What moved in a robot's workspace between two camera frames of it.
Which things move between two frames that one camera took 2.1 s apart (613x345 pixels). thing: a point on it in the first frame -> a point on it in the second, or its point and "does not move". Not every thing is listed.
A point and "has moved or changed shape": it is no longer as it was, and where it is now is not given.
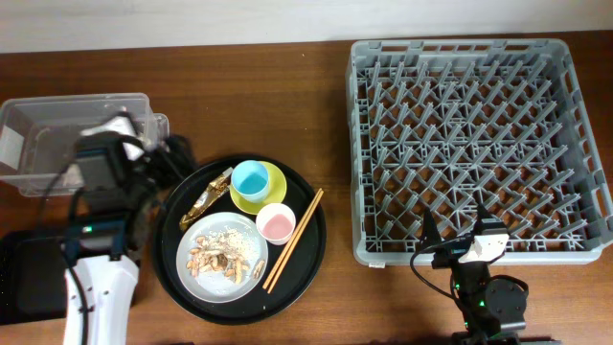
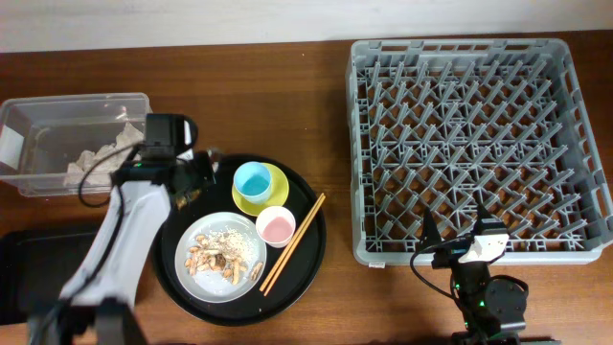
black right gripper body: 448,255 does not move
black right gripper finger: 483,213 does not move
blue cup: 250,178 does not move
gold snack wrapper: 215,190 -> 188,197
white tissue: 121,125 has moved or changed shape
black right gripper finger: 430,237 does not move
